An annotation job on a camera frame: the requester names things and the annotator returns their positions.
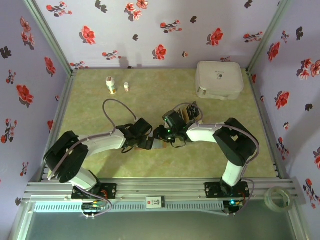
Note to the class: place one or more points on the brown cardboard piece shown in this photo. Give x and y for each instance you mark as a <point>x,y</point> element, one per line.
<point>158,144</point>

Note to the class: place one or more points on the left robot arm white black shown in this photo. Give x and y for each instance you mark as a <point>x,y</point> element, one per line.
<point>105,143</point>

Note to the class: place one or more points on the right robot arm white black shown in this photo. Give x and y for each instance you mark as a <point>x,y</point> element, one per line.
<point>202,133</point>

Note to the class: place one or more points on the yellow credit card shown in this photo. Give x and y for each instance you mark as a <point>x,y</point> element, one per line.
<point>185,114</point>

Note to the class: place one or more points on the black credit card white print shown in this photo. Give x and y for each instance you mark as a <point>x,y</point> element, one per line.
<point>191,111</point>
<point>197,109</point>

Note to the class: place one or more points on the small white pill bottle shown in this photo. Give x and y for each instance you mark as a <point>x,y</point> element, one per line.
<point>126,87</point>

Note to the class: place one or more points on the red white label tag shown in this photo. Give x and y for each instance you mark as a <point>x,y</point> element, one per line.
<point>155,202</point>

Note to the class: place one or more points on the large white pill bottle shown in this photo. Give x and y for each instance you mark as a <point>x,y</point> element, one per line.
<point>111,85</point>

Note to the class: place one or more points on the white zipped pouch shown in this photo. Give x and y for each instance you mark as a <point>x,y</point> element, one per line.
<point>220,80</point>

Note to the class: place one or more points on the green circuit board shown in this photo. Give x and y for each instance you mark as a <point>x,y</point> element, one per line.
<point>235,203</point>
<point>92,206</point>

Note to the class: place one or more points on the clear tape roll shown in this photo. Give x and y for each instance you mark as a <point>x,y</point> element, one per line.
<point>268,200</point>

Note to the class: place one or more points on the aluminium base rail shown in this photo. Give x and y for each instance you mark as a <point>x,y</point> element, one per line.
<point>160,190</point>

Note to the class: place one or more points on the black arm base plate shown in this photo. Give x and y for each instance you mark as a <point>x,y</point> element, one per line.
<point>212,190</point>
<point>110,190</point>

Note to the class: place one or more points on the aluminium side rail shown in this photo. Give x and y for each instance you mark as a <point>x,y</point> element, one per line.
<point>63,100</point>
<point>258,100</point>

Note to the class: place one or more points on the aluminium corner post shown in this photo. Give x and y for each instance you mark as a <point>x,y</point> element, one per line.
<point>268,35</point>
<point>48,35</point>

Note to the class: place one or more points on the aluminium frame leg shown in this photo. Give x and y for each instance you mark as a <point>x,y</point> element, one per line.
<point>298,225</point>
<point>21,222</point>

